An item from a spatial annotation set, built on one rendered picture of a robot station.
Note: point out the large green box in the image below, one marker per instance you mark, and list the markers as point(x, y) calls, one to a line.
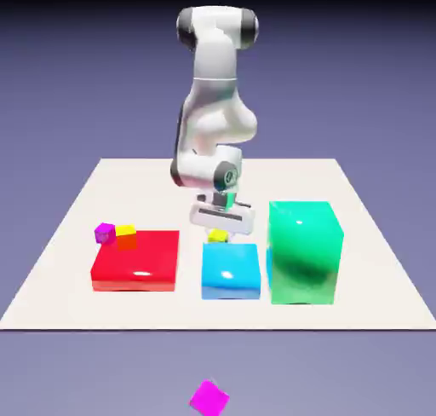
point(303, 252)

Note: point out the large red box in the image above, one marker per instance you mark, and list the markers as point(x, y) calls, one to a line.
point(139, 262)

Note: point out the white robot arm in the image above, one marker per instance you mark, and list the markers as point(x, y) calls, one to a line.
point(214, 116)

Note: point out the small yellow cube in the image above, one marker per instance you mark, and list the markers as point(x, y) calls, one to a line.
point(125, 231)
point(217, 236)

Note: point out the large blue box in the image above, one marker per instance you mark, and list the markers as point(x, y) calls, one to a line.
point(230, 269)

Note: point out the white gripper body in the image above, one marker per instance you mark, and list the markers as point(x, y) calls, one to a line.
point(221, 218)

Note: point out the small magenta cube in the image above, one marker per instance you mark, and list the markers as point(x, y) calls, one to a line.
point(104, 233)
point(209, 398)

